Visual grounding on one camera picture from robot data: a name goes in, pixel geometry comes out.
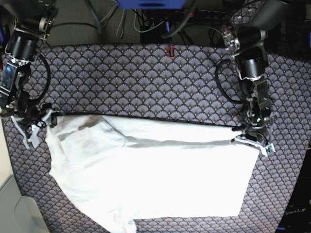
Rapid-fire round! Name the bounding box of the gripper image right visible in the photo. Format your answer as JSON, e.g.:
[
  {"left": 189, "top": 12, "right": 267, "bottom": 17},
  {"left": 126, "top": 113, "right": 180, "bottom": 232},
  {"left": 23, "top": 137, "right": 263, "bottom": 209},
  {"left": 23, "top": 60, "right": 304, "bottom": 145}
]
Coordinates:
[{"left": 232, "top": 114, "right": 275, "bottom": 157}]

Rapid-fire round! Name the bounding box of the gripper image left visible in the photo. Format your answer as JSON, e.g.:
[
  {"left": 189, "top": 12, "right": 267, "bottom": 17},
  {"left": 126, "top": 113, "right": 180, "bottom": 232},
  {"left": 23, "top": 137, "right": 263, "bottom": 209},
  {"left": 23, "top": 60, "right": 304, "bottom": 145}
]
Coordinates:
[{"left": 4, "top": 102, "right": 58, "bottom": 149}]

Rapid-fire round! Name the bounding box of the white T-shirt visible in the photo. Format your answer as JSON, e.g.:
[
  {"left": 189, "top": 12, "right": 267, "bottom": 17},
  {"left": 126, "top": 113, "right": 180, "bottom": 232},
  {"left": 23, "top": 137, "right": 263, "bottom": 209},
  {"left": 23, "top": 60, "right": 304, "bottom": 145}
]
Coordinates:
[{"left": 45, "top": 115, "right": 259, "bottom": 233}]

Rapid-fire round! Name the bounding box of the black case OpenArm label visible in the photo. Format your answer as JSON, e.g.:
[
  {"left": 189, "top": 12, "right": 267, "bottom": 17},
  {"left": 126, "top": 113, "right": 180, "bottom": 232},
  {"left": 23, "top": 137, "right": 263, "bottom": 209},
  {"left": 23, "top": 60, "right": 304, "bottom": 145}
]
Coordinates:
[{"left": 276, "top": 149, "right": 311, "bottom": 233}]

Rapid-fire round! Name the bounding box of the patterned purple table cloth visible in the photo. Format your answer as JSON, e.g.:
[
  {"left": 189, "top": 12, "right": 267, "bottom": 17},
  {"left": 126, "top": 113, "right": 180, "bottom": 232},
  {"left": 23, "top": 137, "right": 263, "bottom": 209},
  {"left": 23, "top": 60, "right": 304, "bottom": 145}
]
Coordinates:
[{"left": 2, "top": 44, "right": 311, "bottom": 233}]

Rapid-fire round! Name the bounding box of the red table clamp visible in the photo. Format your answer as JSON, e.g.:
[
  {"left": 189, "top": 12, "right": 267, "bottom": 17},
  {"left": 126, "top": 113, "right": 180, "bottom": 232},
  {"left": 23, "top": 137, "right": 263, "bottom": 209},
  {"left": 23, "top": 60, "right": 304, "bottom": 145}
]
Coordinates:
[{"left": 167, "top": 46, "right": 175, "bottom": 59}]

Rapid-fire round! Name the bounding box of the black power strip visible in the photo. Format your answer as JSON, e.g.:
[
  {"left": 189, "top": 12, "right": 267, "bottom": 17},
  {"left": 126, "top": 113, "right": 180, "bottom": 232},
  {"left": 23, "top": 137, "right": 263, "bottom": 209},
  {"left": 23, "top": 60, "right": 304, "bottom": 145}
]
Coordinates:
[{"left": 193, "top": 10, "right": 226, "bottom": 19}]

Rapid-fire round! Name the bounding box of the blue box overhead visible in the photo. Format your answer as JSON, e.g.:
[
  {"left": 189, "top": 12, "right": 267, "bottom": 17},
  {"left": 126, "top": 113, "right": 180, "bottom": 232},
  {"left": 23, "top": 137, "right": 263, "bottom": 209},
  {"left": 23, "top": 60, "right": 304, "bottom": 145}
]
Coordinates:
[{"left": 117, "top": 0, "right": 186, "bottom": 10}]

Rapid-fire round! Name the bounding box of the black box behind table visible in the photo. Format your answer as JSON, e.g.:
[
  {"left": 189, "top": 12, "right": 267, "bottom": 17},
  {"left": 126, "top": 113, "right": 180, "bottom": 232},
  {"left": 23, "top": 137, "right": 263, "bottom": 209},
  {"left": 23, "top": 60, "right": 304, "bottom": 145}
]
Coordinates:
[{"left": 138, "top": 18, "right": 168, "bottom": 44}]

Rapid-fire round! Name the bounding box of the grey cable bundle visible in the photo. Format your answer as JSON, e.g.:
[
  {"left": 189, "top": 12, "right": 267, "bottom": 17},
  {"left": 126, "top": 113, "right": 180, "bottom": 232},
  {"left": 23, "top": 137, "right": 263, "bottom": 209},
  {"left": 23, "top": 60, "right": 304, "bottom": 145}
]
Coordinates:
[{"left": 97, "top": 0, "right": 128, "bottom": 39}]

